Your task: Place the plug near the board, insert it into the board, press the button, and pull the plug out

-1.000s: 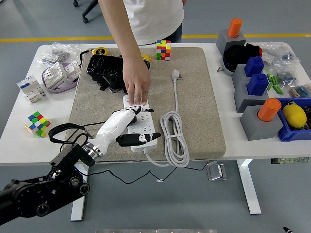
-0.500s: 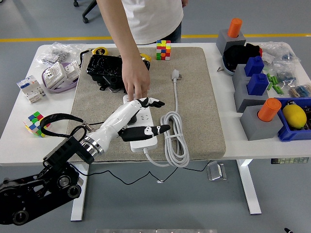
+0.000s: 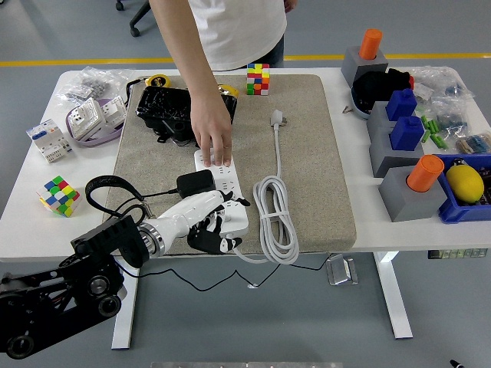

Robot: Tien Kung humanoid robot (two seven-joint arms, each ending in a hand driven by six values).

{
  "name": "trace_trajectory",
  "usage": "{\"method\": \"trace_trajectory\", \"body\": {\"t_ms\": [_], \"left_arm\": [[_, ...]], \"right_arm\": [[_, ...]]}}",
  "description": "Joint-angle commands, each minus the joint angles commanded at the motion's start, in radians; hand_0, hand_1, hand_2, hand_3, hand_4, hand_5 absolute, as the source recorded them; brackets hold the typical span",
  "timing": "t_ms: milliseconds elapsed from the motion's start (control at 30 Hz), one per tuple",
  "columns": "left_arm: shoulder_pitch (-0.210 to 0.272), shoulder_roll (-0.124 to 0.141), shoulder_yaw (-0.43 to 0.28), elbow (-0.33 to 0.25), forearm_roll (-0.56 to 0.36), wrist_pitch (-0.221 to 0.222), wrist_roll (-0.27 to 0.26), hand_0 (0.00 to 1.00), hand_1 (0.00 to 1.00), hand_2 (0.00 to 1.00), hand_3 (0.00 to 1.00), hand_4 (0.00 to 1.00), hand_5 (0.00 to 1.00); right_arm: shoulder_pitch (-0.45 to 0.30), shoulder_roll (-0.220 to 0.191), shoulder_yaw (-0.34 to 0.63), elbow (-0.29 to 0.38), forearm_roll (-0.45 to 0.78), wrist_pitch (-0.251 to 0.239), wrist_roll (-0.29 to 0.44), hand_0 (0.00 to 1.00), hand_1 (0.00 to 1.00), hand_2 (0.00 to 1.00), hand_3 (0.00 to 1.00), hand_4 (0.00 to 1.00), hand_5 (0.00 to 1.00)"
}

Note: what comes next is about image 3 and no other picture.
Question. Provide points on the clear bag of resistors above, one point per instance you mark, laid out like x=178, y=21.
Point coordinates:
x=473, y=145

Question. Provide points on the black office chair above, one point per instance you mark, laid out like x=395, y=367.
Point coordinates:
x=136, y=19

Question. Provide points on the clear bag of metal parts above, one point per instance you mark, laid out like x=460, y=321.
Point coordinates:
x=96, y=82

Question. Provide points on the person's right hand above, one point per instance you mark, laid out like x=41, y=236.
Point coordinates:
x=211, y=122

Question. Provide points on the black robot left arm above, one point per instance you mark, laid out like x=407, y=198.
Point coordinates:
x=46, y=299

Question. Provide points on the clear bag of blue terminals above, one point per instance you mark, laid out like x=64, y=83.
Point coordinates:
x=452, y=122

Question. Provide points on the small red object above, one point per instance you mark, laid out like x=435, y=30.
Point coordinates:
x=411, y=82

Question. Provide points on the blue block with knob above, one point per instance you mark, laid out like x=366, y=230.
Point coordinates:
x=401, y=104
x=406, y=134

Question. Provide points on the black power adapter plug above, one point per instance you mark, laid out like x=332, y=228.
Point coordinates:
x=195, y=183

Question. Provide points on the clear bag of blue parts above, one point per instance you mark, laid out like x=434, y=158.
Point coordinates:
x=441, y=86

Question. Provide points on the white circuit breaker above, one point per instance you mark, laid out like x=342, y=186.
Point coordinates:
x=50, y=140

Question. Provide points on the black cloth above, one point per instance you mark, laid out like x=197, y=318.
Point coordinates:
x=377, y=86

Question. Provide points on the white power strip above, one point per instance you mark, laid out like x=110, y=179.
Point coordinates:
x=228, y=178

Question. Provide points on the blue plastic bin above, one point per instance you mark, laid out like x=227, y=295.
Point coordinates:
x=452, y=214

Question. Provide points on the white table leg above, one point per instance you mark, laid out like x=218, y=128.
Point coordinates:
x=395, y=306
x=124, y=314

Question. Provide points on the orange cylinder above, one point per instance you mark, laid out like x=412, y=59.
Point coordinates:
x=424, y=174
x=370, y=44

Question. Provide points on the grey-brown mat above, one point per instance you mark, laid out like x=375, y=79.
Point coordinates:
x=314, y=172

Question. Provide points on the grey block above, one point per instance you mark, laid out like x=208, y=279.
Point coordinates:
x=383, y=161
x=406, y=203
x=377, y=117
x=351, y=63

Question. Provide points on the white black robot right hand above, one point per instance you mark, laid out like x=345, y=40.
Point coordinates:
x=455, y=365

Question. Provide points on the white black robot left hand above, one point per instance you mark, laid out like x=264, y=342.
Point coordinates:
x=188, y=214

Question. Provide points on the purple tray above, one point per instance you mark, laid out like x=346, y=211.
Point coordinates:
x=96, y=141

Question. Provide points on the green plastic wall anchor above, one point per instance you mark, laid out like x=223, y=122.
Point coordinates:
x=433, y=125
x=438, y=140
x=426, y=136
x=425, y=122

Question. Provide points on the silver metal floor box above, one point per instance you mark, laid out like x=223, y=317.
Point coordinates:
x=341, y=270

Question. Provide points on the black plastic-wrapped case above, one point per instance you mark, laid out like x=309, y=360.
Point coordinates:
x=161, y=103

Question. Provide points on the colourful puzzle cube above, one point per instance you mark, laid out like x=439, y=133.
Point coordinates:
x=57, y=196
x=258, y=78

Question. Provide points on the yellow lemon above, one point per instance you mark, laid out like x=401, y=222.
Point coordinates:
x=465, y=183

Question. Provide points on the table height control panel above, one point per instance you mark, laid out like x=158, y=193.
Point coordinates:
x=456, y=254

